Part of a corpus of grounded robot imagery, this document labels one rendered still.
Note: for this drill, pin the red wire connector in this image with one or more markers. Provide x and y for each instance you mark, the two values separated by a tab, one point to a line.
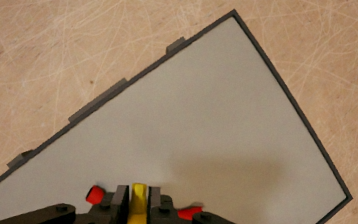
187	213
94	195

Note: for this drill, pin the yellow wire connector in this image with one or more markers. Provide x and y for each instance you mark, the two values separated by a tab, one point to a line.
137	211

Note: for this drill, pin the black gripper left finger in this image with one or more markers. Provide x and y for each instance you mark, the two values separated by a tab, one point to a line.
114	212

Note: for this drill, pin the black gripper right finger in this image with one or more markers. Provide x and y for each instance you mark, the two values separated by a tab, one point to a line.
155	212

